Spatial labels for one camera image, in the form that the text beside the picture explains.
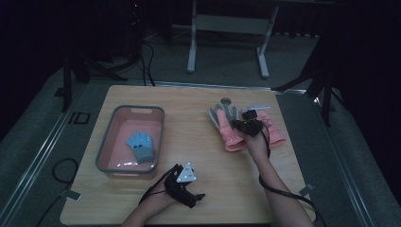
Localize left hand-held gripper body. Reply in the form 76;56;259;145
164;162;199;209

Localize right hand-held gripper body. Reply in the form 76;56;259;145
240;105;271;137

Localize pink glove with grey palm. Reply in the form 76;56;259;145
206;102;249;153

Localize pink padded glove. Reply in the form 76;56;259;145
240;108;288;148

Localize blue knit glove with dots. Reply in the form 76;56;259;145
126;131;156;165

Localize pink plastic basin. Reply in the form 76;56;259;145
95;104;166;180

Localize person's right hand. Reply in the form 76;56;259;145
244;131;272;166

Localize person's left hand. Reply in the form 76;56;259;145
141;183;182;217

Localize black tripod stand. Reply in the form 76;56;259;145
54;46;130;114
271;41;346;128

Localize grey tape on table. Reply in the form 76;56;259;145
298;183;315;198

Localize grey floor tape piece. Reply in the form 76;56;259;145
59;189;82;202

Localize dark equipment with red light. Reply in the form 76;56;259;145
124;0;146;61

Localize left hand-held gripper cable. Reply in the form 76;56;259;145
138;165;179;205

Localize hand-held gripper cable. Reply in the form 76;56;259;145
138;165;179;205
257;124;329;227

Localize right hand-held gripper cable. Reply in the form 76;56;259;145
257;124;329;227

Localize white metal desk frame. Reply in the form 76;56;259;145
186;0;335;79

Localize black floor cables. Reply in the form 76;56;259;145
137;41;157;87

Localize looped black floor cable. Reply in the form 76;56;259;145
51;157;80;184

